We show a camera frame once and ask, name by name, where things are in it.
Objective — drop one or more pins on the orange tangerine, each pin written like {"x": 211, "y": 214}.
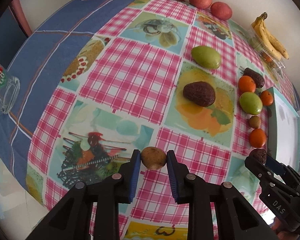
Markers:
{"x": 257, "y": 138}
{"x": 266, "y": 98}
{"x": 246, "y": 84}

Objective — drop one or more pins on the glass mug with logo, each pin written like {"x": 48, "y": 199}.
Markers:
{"x": 9, "y": 90}

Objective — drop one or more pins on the blue tablecloth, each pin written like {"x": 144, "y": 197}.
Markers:
{"x": 39, "y": 65}

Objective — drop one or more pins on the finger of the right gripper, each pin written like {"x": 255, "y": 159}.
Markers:
{"x": 287, "y": 173}
{"x": 266, "y": 176}

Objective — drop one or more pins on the pink checkered tablecloth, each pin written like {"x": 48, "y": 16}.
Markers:
{"x": 124, "y": 91}

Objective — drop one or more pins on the teal white tray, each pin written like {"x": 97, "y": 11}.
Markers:
{"x": 283, "y": 141}

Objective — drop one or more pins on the dark wrinkled avocado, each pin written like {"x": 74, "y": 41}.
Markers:
{"x": 257, "y": 77}

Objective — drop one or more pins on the clear plastic fruit container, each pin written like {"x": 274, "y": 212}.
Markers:
{"x": 265, "y": 54}

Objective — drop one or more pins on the red chair back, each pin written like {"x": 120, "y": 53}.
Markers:
{"x": 17, "y": 11}

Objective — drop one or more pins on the large green mango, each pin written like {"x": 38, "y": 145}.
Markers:
{"x": 206, "y": 57}

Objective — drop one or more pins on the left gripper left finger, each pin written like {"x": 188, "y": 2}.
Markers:
{"x": 92, "y": 211}

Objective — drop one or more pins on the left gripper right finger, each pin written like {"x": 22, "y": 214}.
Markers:
{"x": 236, "y": 217}

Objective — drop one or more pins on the brown kiwi fruit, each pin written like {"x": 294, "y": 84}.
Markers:
{"x": 153, "y": 158}

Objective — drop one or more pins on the small dark avocado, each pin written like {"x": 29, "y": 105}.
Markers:
{"x": 259, "y": 154}

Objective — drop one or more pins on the yellow banana bunch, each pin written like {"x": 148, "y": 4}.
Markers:
{"x": 273, "y": 45}

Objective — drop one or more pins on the dark brown avocado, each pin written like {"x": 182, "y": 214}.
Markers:
{"x": 200, "y": 93}

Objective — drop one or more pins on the small brown kiwi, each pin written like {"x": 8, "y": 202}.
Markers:
{"x": 255, "y": 122}

